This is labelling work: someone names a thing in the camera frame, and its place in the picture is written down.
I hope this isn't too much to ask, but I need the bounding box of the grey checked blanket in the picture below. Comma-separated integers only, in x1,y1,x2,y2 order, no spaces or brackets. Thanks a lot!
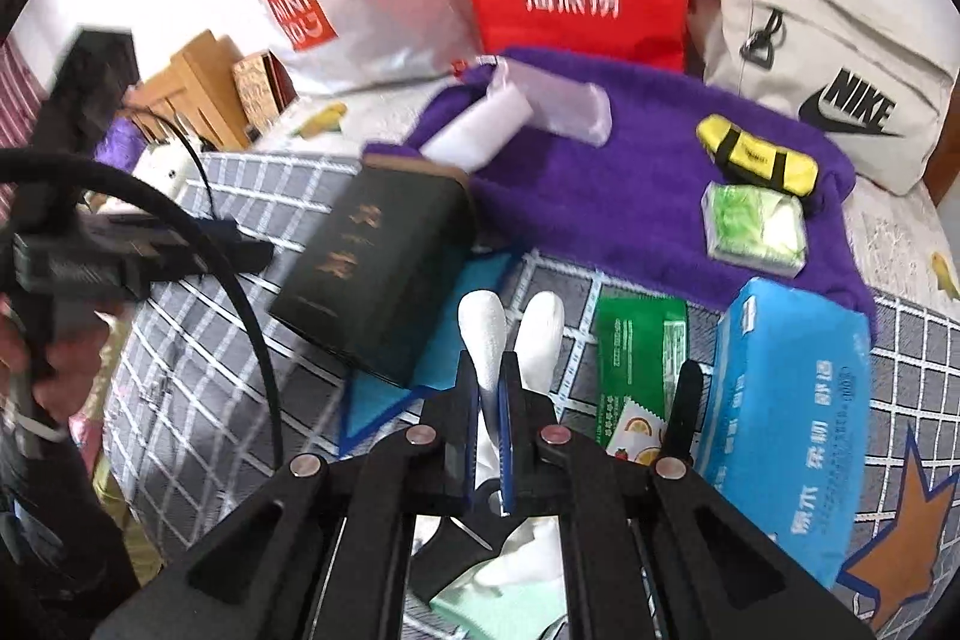
101,149,960,640

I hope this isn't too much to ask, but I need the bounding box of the yellow mini duffel pouch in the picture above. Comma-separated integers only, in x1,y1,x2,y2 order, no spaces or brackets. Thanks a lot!
697,113,818,200

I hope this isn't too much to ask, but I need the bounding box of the clear plastic case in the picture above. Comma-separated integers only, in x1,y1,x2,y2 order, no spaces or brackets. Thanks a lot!
488,57,613,148

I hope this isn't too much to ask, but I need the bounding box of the white lemon print sheet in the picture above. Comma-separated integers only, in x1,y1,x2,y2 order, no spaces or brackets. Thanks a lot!
252,76,958,317

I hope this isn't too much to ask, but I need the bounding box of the black watch strap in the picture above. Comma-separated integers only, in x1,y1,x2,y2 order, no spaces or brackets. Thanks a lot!
659,357,706,465

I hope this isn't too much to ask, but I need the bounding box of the person left forearm dark sleeve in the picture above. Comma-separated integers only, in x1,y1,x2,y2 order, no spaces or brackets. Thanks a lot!
2,431,139,638

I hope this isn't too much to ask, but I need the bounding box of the wooden furniture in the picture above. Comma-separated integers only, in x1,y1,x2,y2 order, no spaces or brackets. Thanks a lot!
125,31,251,151

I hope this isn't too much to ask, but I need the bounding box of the blue tissue pack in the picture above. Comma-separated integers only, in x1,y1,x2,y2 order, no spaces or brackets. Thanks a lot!
695,278,871,588

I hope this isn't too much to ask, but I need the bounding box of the black cable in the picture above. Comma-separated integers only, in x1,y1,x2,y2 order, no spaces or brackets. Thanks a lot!
0,105,285,473

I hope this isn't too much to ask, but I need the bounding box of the beige Nike bag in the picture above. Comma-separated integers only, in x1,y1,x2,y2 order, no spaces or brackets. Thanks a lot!
701,0,958,195

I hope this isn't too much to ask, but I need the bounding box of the purple fluffy towel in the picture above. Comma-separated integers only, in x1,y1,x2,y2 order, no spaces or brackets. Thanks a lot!
362,47,879,341

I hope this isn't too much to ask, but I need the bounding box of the green wet wipe packet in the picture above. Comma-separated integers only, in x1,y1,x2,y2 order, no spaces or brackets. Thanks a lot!
596,296,688,447

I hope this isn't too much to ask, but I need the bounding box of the person left hand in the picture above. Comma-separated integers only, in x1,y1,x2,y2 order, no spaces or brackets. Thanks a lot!
0,299,125,424

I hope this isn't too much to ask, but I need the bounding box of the mint green cloth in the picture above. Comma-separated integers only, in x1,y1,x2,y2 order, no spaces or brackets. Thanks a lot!
430,516,566,640

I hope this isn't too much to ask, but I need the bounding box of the white sponge block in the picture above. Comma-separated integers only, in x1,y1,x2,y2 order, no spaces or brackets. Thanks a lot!
420,85,534,174

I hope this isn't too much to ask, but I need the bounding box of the green leaf tissue pack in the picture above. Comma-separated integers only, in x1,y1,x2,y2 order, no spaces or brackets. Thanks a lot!
701,184,807,280

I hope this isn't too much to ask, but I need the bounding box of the white glove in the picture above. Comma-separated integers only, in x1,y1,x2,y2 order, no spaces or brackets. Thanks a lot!
409,291,566,614

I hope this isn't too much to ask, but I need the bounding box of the dark green tea box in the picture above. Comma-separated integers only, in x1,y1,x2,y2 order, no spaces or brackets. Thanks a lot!
270,154,477,386

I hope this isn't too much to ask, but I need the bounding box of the brown patterned box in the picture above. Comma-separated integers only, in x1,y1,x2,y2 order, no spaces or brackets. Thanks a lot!
231,50,298,133

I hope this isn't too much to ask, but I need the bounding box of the purple plush toy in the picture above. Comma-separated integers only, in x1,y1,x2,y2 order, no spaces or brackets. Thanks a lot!
94,117,148,174

